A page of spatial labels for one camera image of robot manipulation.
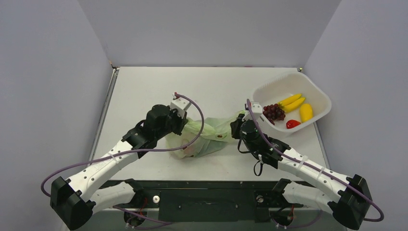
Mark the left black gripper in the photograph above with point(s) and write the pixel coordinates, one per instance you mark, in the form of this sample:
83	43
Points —
182	122

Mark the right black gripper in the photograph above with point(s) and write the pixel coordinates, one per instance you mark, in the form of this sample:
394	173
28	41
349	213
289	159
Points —
237	126

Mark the green plastic bag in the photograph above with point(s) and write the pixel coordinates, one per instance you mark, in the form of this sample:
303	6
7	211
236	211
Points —
215	136

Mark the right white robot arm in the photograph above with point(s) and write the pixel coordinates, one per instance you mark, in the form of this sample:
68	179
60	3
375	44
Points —
346	198

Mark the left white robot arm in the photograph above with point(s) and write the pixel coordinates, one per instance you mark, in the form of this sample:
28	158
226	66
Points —
78	197

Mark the purple fake grapes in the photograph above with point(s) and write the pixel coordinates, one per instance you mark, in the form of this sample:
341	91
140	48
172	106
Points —
273	113

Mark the red fake strawberry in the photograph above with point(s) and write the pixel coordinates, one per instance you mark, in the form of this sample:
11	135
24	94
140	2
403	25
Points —
292	123

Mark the lower yellow fake banana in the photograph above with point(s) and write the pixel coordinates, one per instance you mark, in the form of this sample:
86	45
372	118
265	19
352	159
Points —
291	107

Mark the yellow fake banana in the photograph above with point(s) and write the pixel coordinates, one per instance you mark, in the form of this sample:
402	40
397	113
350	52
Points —
289	100
291	107

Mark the upper yellow fake banana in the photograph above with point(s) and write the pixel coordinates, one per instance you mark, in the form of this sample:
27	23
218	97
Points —
289	100

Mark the yellow fake mango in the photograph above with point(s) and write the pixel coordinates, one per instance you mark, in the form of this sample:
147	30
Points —
306	112

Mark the white plastic basket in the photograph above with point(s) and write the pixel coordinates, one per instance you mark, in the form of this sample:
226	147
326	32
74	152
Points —
283	86

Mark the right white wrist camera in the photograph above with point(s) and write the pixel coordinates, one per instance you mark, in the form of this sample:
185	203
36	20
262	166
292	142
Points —
253	111

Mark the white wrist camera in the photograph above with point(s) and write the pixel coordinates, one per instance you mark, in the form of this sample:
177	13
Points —
180	104
253	111

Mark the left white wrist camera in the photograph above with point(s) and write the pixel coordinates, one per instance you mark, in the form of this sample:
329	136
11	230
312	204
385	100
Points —
180	104

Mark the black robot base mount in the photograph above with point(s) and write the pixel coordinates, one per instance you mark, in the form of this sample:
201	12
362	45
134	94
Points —
206	201

